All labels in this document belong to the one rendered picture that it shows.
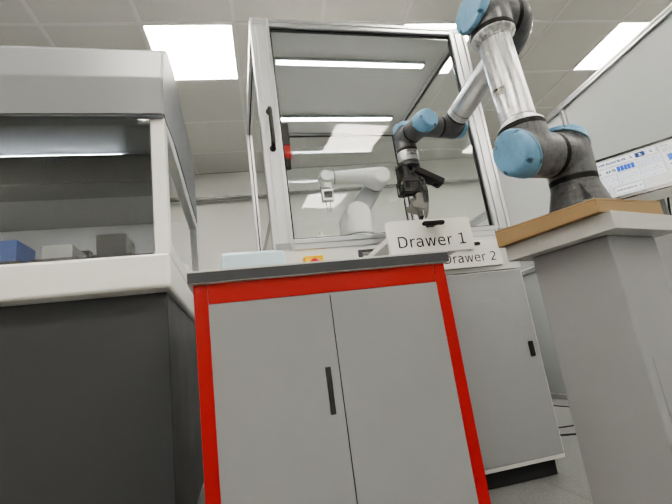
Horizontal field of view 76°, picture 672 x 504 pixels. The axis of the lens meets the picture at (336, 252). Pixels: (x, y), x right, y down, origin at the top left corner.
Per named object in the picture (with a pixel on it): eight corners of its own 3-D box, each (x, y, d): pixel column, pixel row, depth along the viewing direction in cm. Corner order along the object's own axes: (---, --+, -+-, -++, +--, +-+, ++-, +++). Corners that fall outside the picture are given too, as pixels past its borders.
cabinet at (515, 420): (574, 473, 162) (524, 266, 181) (303, 537, 138) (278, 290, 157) (455, 437, 252) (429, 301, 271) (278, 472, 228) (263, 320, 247)
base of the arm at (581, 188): (630, 206, 107) (620, 168, 109) (587, 207, 101) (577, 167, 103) (576, 223, 121) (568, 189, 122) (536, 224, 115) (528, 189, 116)
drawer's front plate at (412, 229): (475, 248, 140) (468, 216, 143) (391, 255, 133) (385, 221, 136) (472, 250, 142) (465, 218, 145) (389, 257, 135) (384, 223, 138)
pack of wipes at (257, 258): (281, 275, 111) (279, 258, 112) (287, 266, 102) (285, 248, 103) (221, 279, 107) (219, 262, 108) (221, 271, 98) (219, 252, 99)
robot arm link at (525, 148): (578, 165, 104) (517, -16, 118) (533, 164, 98) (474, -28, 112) (539, 187, 115) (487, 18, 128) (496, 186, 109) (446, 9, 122)
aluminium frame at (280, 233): (513, 234, 185) (463, 28, 209) (273, 252, 160) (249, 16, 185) (423, 279, 274) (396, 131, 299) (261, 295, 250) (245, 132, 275)
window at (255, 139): (274, 218, 168) (255, 32, 189) (273, 218, 168) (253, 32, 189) (263, 268, 250) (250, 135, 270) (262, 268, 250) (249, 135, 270)
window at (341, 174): (491, 226, 186) (448, 37, 208) (293, 240, 165) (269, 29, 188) (491, 226, 186) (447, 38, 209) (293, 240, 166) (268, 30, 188)
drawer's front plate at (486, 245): (503, 263, 178) (497, 238, 181) (439, 269, 171) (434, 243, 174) (501, 264, 180) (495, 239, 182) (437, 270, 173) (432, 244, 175)
